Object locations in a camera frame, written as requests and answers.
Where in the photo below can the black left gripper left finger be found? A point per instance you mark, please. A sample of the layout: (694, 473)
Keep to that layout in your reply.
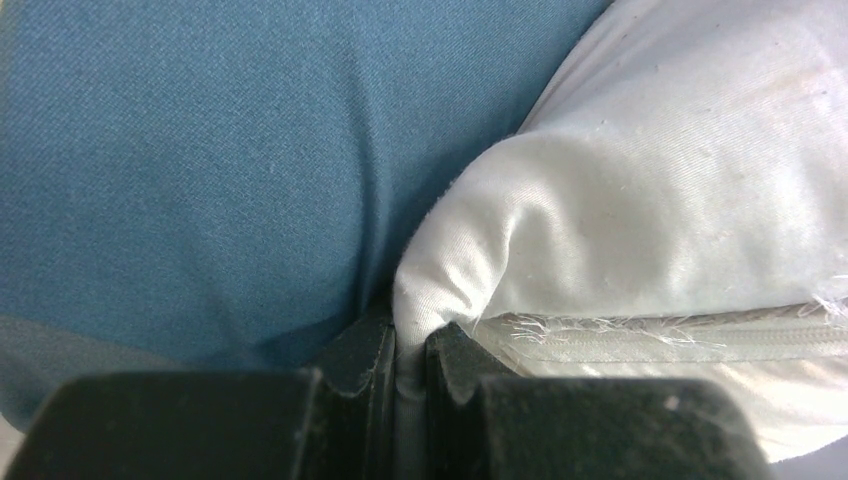
(329, 420)

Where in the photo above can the white pillow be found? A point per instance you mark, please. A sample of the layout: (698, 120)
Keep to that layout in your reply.
(674, 205)

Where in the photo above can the blue beige white pillowcase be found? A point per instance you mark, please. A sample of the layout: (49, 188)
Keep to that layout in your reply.
(228, 184)

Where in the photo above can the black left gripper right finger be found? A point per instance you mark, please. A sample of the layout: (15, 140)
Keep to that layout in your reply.
(486, 422)

